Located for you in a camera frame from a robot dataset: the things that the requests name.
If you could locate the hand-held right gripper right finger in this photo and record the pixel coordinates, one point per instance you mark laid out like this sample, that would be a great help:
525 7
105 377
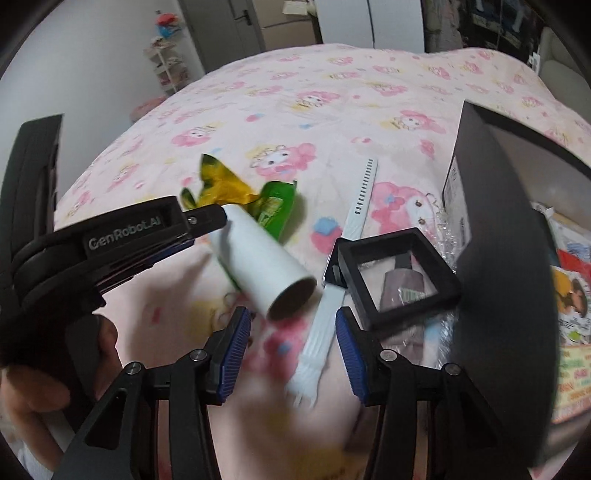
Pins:
351 357

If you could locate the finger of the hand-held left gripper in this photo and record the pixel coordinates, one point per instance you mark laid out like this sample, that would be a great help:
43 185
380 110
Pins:
207 219
152 261

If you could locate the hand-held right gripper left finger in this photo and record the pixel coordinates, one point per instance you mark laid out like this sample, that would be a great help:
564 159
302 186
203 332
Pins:
233 355

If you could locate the yellow green snack packet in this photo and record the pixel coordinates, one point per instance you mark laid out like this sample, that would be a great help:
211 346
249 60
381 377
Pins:
221 184

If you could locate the white paper roll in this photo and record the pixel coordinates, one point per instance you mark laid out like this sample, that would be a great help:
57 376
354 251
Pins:
263 263

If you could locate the mauve cream tube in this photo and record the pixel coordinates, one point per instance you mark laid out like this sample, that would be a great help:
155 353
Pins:
401 281

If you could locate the black cardboard box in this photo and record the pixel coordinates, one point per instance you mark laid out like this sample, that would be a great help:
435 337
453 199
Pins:
498 277

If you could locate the person's left hand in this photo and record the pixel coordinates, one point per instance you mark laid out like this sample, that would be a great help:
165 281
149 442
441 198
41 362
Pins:
32 392

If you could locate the white smartwatch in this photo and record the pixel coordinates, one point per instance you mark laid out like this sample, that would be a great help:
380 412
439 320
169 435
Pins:
330 318

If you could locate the clear plastic bag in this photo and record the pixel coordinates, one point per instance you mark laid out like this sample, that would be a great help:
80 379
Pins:
443 226

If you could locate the pink printed blanket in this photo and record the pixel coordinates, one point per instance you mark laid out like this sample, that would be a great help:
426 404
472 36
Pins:
323 101

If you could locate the white toy shelf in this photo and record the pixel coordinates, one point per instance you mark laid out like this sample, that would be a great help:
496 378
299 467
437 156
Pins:
167 55

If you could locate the grey door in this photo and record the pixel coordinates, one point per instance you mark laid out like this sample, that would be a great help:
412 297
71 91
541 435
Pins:
217 32

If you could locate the orange printed carton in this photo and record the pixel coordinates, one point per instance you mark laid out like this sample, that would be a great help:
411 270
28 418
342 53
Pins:
575 383

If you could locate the cartoon print packet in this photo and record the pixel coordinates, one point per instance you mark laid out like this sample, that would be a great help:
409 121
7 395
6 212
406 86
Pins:
571 295

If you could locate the white wardrobe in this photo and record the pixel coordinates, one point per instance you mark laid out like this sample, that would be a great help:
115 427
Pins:
369 23

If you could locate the dark clutter pile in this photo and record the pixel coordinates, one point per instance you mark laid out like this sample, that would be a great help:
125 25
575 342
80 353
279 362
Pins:
503 23

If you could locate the grey padded bed frame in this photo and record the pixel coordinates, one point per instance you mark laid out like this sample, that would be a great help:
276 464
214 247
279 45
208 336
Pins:
558 60

